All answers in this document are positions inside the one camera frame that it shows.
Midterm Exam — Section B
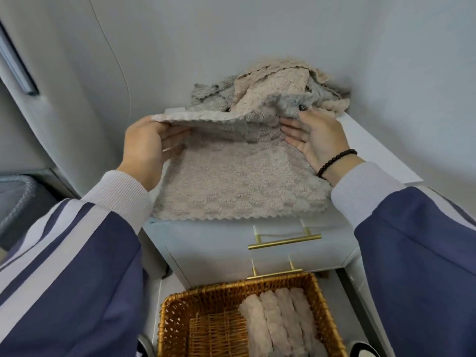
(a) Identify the person's right shoe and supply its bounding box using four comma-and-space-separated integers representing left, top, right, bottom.
346, 340, 380, 357

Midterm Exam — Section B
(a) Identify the person's left hand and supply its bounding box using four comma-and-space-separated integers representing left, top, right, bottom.
117, 116, 192, 192

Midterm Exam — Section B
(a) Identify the person's left shoe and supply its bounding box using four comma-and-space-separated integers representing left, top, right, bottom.
136, 334, 155, 357

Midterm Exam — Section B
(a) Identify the white charging cable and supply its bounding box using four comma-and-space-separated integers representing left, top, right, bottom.
88, 0, 133, 119

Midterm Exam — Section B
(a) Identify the grey padded headboard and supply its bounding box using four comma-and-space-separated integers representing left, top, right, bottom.
0, 81, 53, 175

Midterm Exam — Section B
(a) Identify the person's right hand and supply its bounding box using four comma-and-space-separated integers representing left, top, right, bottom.
279, 104, 357, 179

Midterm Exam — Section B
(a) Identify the orange wicker basket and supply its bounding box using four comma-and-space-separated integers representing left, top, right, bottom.
157, 272, 349, 357

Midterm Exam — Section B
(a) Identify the white nightstand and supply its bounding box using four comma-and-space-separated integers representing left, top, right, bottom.
143, 107, 424, 291

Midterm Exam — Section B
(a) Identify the short gold drawer handle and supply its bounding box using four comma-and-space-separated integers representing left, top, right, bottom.
247, 258, 304, 281

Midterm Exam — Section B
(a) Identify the person's right forearm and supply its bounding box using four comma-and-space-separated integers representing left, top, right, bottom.
331, 161, 476, 357

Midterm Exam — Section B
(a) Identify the long gold drawer handle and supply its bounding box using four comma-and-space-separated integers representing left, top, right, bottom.
248, 219, 323, 251

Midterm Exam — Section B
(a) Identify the person's shoe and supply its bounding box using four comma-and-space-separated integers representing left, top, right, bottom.
346, 340, 380, 357
136, 334, 155, 357

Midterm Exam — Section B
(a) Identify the pile of beige grey towels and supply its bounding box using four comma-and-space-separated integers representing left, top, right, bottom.
185, 58, 351, 118

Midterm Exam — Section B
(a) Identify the person's left forearm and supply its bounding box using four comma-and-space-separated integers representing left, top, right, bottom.
0, 170, 153, 357

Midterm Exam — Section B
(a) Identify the silver headboard trim strip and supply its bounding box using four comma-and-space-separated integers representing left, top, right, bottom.
0, 24, 40, 96

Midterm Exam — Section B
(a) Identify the black bead bracelet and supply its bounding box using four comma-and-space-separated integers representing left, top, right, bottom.
316, 149, 358, 179

